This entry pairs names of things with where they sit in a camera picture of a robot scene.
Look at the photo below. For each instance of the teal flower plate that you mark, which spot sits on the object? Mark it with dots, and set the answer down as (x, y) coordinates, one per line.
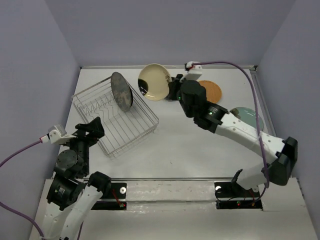
(245, 114)

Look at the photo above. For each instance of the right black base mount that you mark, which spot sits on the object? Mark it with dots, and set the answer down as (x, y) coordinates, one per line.
(230, 198)

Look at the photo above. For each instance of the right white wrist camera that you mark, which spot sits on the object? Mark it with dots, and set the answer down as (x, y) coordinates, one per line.
(193, 72)

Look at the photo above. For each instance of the grey reindeer plate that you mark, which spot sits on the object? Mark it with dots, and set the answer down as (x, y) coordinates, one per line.
(121, 91)

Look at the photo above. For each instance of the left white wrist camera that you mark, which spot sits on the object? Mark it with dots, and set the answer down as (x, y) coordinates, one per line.
(58, 135)

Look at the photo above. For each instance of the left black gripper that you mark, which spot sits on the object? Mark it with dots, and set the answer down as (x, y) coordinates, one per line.
(97, 130)

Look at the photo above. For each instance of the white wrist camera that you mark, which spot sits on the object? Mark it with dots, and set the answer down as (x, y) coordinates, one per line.
(193, 72)
(58, 135)

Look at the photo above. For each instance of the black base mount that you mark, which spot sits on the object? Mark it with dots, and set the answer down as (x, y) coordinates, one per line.
(230, 198)
(114, 199)

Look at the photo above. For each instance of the orange woven round plate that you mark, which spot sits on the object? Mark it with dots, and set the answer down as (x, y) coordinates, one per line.
(213, 91)

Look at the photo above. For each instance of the metal wire dish rack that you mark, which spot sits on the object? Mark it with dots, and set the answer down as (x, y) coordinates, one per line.
(122, 129)

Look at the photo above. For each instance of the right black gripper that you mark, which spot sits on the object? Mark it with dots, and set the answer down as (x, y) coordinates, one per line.
(176, 85)

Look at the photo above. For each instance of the cream plate with black spot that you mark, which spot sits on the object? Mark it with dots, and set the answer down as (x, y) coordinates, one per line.
(153, 82)

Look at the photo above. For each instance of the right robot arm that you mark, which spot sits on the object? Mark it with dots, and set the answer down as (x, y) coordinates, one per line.
(279, 156)

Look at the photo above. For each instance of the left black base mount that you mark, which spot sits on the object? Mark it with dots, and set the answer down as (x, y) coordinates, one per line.
(114, 199)

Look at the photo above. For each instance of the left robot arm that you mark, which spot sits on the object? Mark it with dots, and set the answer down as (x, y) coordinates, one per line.
(74, 190)

